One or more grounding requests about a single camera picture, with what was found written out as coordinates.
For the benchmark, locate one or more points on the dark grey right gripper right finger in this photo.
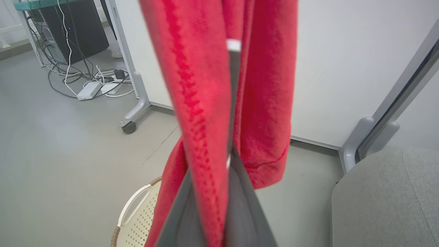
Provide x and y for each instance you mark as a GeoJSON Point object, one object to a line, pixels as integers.
{"type": "Point", "coordinates": [243, 219]}

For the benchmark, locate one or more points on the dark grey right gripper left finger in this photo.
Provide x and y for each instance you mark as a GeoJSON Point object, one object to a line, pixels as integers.
{"type": "Point", "coordinates": [181, 219]}

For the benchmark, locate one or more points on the red cloth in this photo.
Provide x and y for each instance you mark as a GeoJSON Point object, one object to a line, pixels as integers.
{"type": "Point", "coordinates": [192, 68]}

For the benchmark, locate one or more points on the cream perforated laundry basket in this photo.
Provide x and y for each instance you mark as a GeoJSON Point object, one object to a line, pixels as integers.
{"type": "Point", "coordinates": [137, 226]}

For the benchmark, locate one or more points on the black caster wheel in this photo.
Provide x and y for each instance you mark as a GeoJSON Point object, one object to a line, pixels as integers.
{"type": "Point", "coordinates": [129, 128]}

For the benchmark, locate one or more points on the grey partition foot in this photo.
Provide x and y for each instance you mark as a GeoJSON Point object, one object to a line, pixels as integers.
{"type": "Point", "coordinates": [140, 99]}
{"type": "Point", "coordinates": [348, 151]}

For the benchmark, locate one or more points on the grey padded chair seat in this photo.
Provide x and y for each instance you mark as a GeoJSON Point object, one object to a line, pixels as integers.
{"type": "Point", "coordinates": [384, 206]}

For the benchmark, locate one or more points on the black power adapter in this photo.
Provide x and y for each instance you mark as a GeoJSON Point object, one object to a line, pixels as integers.
{"type": "Point", "coordinates": [119, 74]}

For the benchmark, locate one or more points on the white shoe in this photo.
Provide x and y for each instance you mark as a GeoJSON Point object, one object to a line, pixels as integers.
{"type": "Point", "coordinates": [117, 54]}

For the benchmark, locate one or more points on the black computer tower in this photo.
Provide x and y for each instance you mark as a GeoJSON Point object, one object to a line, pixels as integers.
{"type": "Point", "coordinates": [82, 31]}

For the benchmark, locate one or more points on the teal top desk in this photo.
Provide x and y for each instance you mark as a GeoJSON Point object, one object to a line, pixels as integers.
{"type": "Point", "coordinates": [34, 4]}

